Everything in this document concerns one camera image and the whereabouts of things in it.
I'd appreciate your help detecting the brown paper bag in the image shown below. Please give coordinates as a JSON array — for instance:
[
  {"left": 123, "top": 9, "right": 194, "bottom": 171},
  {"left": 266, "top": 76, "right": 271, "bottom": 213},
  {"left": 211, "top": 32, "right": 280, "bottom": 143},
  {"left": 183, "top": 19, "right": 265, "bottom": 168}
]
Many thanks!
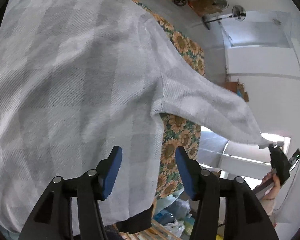
[{"left": 188, "top": 0, "right": 229, "bottom": 17}]

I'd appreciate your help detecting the standing fan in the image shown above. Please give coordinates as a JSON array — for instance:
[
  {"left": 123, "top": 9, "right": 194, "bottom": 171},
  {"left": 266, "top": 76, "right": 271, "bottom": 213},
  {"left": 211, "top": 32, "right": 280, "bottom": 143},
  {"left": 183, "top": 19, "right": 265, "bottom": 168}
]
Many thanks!
[{"left": 202, "top": 5, "right": 247, "bottom": 30}]

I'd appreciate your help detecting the grey knit sweater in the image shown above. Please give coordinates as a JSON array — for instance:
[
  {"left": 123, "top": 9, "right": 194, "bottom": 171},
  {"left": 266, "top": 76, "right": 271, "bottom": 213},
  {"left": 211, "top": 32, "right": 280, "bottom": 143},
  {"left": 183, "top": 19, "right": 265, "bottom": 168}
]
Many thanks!
[{"left": 0, "top": 0, "right": 269, "bottom": 233}]

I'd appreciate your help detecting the cardboard box with items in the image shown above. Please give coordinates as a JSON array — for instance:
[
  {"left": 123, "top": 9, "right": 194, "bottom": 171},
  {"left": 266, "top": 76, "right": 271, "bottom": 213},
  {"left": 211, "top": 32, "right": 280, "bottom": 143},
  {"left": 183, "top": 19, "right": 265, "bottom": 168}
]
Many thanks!
[{"left": 223, "top": 80, "right": 249, "bottom": 102}]

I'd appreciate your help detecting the person right hand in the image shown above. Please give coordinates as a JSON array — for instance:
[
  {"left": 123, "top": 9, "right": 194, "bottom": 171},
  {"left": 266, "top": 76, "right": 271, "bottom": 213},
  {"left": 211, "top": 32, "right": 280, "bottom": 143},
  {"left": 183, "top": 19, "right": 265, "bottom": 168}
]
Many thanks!
[{"left": 260, "top": 172, "right": 281, "bottom": 200}]

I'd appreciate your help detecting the sunflower pattern bed cover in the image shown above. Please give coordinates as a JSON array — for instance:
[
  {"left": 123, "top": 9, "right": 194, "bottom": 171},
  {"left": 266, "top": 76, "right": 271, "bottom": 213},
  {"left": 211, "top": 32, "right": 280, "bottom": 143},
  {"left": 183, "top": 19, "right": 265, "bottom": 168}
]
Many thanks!
[{"left": 132, "top": 0, "right": 205, "bottom": 200}]

